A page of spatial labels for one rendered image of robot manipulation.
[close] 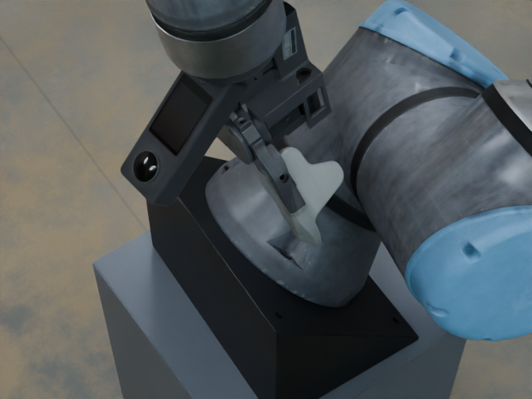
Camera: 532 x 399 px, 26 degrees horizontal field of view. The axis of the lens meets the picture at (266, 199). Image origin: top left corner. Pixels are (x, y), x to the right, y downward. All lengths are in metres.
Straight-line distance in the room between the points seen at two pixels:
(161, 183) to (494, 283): 0.28
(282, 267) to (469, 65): 0.26
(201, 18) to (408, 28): 0.33
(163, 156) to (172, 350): 0.41
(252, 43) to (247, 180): 0.34
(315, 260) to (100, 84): 1.16
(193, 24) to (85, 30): 1.53
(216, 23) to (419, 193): 0.27
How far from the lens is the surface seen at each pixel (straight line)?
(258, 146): 0.87
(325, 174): 0.92
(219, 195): 1.12
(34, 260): 1.97
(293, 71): 0.88
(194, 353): 1.23
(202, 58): 0.79
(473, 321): 0.96
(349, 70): 1.07
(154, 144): 0.87
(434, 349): 1.26
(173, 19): 0.76
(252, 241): 1.09
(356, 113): 1.04
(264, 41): 0.79
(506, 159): 0.92
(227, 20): 0.76
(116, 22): 2.29
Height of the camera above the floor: 1.63
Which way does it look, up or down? 55 degrees down
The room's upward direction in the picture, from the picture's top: straight up
